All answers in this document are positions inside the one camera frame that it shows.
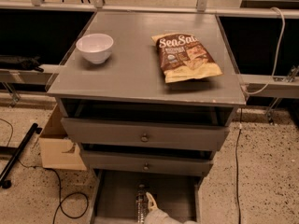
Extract grey top drawer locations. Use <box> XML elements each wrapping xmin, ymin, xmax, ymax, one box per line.
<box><xmin>61</xmin><ymin>118</ymin><xmax>229</xmax><ymax>150</ymax></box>

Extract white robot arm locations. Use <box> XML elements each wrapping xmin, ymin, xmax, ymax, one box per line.
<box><xmin>144</xmin><ymin>192</ymin><xmax>199</xmax><ymax>224</ymax></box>

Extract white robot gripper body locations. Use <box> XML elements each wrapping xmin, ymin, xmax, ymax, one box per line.
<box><xmin>145</xmin><ymin>209</ymin><xmax>174</xmax><ymax>224</ymax></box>

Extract grey open bottom drawer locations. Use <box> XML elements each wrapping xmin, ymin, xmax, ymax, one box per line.
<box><xmin>92</xmin><ymin>171</ymin><xmax>200</xmax><ymax>224</ymax></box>

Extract black cloth on rail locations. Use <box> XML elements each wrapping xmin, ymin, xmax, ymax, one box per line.
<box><xmin>0</xmin><ymin>55</ymin><xmax>44</xmax><ymax>72</ymax></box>

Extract white ceramic bowl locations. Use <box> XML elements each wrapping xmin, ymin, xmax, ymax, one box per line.
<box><xmin>76</xmin><ymin>34</ymin><xmax>114</xmax><ymax>64</ymax></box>

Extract grey middle drawer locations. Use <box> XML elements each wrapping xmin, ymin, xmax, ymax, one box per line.
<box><xmin>81</xmin><ymin>151</ymin><xmax>213</xmax><ymax>176</ymax></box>

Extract brown sea salt chip bag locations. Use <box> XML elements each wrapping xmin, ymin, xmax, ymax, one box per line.
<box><xmin>152</xmin><ymin>33</ymin><xmax>222</xmax><ymax>83</ymax></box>

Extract grey wooden drawer cabinet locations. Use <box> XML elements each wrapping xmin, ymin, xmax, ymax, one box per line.
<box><xmin>46</xmin><ymin>10</ymin><xmax>248</xmax><ymax>178</ymax></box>

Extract black metal stand pole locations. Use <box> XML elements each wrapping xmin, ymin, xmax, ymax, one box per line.
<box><xmin>0</xmin><ymin>123</ymin><xmax>42</xmax><ymax>189</ymax></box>

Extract metal barrier rail frame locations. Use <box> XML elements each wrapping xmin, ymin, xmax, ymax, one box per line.
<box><xmin>0</xmin><ymin>0</ymin><xmax>299</xmax><ymax>124</ymax></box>

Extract black floor cable right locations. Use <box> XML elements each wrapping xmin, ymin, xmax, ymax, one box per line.
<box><xmin>235</xmin><ymin>107</ymin><xmax>243</xmax><ymax>224</ymax></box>

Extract cardboard box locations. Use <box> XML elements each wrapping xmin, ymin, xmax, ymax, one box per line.
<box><xmin>38</xmin><ymin>106</ymin><xmax>87</xmax><ymax>171</ymax></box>

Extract black floor cable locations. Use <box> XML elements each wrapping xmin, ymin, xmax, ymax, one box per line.
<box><xmin>0</xmin><ymin>118</ymin><xmax>90</xmax><ymax>224</ymax></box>
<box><xmin>235</xmin><ymin>107</ymin><xmax>243</xmax><ymax>224</ymax></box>

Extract clear plastic water bottle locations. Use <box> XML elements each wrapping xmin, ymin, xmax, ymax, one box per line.
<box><xmin>135</xmin><ymin>184</ymin><xmax>148</xmax><ymax>224</ymax></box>

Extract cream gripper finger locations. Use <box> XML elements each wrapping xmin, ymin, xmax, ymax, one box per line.
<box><xmin>146</xmin><ymin>192</ymin><xmax>158</xmax><ymax>212</ymax></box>

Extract black floor cable left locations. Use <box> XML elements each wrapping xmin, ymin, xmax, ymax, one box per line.
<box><xmin>0</xmin><ymin>118</ymin><xmax>90</xmax><ymax>224</ymax></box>

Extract white cable on rail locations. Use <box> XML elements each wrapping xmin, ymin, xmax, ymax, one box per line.
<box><xmin>241</xmin><ymin>7</ymin><xmax>286</xmax><ymax>96</ymax></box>

